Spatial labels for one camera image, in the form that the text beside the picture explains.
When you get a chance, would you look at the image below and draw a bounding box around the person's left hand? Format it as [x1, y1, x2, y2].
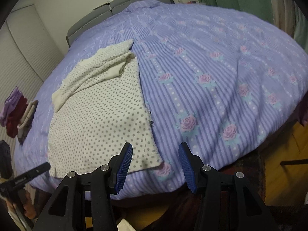
[22, 189, 36, 220]

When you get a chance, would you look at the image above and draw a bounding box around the white louvered wardrobe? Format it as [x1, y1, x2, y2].
[0, 3, 63, 135]

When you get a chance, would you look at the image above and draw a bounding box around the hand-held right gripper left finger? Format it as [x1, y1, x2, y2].
[32, 142, 133, 231]

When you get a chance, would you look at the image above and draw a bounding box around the folded dark red garment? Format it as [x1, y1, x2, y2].
[5, 96, 29, 139]

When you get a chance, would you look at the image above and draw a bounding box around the purple floral striped bedspread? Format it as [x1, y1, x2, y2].
[13, 0, 308, 200]

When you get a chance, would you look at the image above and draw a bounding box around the folded cream pink garment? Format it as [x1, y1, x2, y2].
[17, 102, 36, 137]

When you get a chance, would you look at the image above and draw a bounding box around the white cloth on floor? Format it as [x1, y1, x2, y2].
[118, 218, 131, 231]

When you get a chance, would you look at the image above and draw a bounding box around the dark metal bar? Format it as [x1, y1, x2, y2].
[280, 160, 308, 166]

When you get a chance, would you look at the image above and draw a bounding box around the white polka dot shirt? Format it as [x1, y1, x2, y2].
[48, 39, 163, 177]

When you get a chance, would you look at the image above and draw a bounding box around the folded lilac garment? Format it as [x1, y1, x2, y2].
[0, 87, 23, 127]

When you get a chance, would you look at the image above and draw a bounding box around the folded brown garment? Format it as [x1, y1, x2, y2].
[18, 100, 39, 145]

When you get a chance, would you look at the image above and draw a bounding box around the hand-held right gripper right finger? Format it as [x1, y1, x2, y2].
[178, 142, 277, 231]

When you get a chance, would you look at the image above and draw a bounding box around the grey padded headboard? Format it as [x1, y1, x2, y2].
[66, 0, 174, 48]

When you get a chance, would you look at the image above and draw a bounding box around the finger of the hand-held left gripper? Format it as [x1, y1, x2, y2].
[14, 162, 51, 181]
[0, 140, 13, 179]

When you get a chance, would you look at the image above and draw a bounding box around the beige curtain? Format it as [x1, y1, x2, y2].
[266, 0, 297, 38]

